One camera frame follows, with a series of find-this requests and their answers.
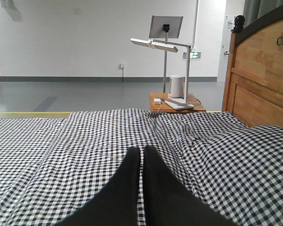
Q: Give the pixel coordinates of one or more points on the white cylindrical speaker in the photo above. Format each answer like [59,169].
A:
[176,86]

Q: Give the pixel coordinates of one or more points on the black white checkered bedsheet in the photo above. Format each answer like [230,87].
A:
[49,168]

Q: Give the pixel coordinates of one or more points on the white charger adapter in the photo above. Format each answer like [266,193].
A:
[158,101]

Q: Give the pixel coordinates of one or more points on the green exit sign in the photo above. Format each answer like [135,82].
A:
[193,55]

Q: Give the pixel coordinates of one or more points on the wooden bed headboard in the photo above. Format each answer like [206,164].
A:
[254,78]

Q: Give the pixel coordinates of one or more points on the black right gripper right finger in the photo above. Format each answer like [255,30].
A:
[167,202]

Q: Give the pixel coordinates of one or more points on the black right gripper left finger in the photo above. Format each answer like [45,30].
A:
[116,203]

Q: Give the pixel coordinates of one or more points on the grey green curtain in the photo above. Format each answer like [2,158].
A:
[254,9]

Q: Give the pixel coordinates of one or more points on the wooden nightstand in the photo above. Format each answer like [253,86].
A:
[175,105]

